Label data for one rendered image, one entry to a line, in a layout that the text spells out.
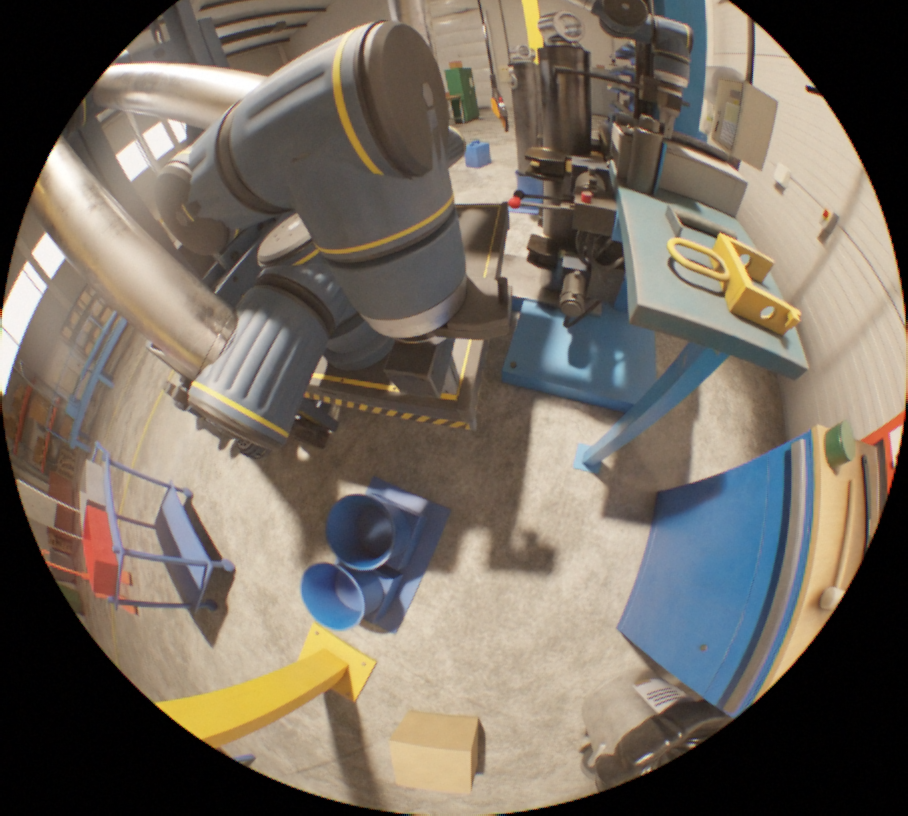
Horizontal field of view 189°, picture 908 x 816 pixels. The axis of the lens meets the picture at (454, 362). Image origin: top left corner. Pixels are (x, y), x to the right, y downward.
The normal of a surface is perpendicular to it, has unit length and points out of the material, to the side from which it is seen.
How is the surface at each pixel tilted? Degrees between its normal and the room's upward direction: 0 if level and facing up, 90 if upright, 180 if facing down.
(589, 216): 90
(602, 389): 0
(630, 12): 90
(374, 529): 0
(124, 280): 69
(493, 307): 0
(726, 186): 90
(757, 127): 90
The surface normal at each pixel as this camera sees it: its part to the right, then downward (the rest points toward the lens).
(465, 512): -0.17, -0.52
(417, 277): 0.40, 0.74
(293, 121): -0.25, 0.71
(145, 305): 0.60, 0.30
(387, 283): 0.12, 0.83
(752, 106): -0.36, 0.82
